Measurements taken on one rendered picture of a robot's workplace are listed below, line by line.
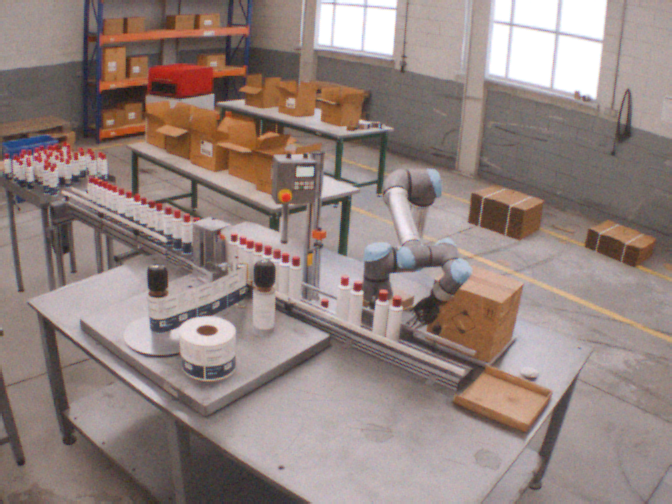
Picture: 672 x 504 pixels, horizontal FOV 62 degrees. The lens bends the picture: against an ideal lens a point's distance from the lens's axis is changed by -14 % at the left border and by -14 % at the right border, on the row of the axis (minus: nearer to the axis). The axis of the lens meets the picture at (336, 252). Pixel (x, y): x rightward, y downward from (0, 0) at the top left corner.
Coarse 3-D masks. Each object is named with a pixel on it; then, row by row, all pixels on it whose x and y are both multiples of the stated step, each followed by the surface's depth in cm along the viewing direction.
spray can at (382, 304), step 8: (384, 296) 241; (376, 304) 243; (384, 304) 242; (376, 312) 244; (384, 312) 243; (376, 320) 245; (384, 320) 245; (376, 328) 246; (384, 328) 246; (384, 336) 248
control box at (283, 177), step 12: (276, 156) 262; (300, 156) 264; (276, 168) 260; (288, 168) 258; (276, 180) 261; (288, 180) 260; (300, 180) 262; (312, 180) 264; (276, 192) 262; (288, 192) 262; (300, 192) 264; (312, 192) 266; (276, 204) 264
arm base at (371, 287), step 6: (366, 282) 280; (372, 282) 278; (378, 282) 277; (384, 282) 278; (390, 282) 284; (366, 288) 279; (372, 288) 278; (378, 288) 278; (384, 288) 278; (390, 288) 281; (366, 294) 279; (372, 294) 278; (378, 294) 279; (390, 294) 281; (366, 300) 280
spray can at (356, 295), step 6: (354, 282) 248; (360, 282) 248; (354, 288) 248; (360, 288) 248; (354, 294) 248; (360, 294) 248; (354, 300) 249; (360, 300) 249; (354, 306) 250; (360, 306) 251; (348, 312) 254; (354, 312) 251; (360, 312) 252; (348, 318) 254; (354, 318) 252; (360, 318) 254; (354, 324) 253
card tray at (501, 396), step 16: (496, 368) 235; (480, 384) 231; (496, 384) 231; (512, 384) 231; (528, 384) 228; (464, 400) 216; (480, 400) 221; (496, 400) 221; (512, 400) 221; (528, 400) 221; (544, 400) 221; (496, 416) 210; (512, 416) 212; (528, 416) 212
